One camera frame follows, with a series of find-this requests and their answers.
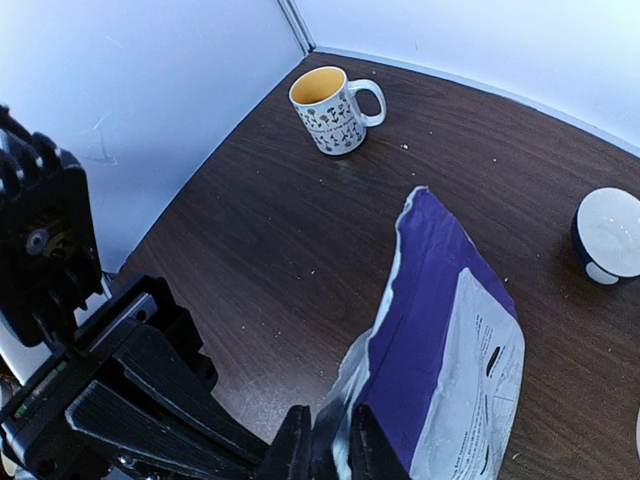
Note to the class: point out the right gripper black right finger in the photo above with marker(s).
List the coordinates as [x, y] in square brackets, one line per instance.
[371, 455]

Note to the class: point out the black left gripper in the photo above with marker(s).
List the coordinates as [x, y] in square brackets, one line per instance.
[137, 396]

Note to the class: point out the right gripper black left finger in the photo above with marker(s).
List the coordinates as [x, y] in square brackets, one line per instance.
[289, 455]

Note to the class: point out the purple pet food bag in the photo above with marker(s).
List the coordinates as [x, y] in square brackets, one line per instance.
[441, 367]

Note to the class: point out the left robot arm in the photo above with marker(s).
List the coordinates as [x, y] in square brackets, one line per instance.
[52, 282]

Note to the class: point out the pink double pet feeder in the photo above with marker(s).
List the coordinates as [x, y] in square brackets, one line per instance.
[637, 433]

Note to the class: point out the black and white ceramic bowl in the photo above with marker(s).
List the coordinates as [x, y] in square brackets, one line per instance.
[605, 236]

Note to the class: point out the white patterned mug yellow inside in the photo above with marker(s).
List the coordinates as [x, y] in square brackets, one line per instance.
[326, 103]

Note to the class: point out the left aluminium corner post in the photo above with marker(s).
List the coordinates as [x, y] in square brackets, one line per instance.
[297, 25]

